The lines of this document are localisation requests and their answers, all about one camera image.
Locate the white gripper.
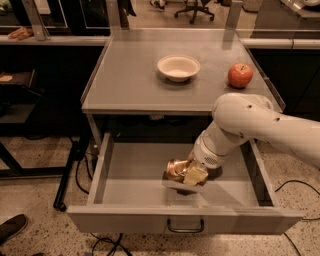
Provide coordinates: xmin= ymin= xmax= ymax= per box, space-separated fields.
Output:
xmin=183 ymin=131 xmax=234 ymax=186

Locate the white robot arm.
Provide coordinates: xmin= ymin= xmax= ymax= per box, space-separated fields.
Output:
xmin=188 ymin=93 xmax=320 ymax=171

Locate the grey open top drawer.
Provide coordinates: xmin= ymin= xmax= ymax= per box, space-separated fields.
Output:
xmin=67 ymin=135 xmax=302 ymax=234

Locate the grey counter cabinet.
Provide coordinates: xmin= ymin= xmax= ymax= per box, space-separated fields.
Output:
xmin=82 ymin=29 xmax=284 ymax=144

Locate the white paper bowl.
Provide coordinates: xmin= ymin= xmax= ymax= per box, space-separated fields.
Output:
xmin=157 ymin=55 xmax=201 ymax=83

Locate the red apple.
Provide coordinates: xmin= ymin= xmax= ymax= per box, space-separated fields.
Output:
xmin=228 ymin=63 xmax=253 ymax=89

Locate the black office chair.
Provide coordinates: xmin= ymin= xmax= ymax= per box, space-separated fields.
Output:
xmin=174 ymin=0 xmax=215 ymax=25

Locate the dark shoe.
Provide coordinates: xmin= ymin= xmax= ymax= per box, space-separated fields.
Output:
xmin=0 ymin=214 xmax=28 ymax=245

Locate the bystander hand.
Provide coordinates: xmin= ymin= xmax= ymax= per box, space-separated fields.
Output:
xmin=8 ymin=27 xmax=33 ymax=41

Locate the black drawer handle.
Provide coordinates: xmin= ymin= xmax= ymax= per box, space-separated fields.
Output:
xmin=166 ymin=219 xmax=205 ymax=234

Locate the black floor cable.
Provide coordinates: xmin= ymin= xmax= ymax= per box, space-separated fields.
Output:
xmin=274 ymin=179 xmax=320 ymax=222

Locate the grey horizontal rail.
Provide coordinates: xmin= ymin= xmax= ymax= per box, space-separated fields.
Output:
xmin=0 ymin=35 xmax=110 ymax=46

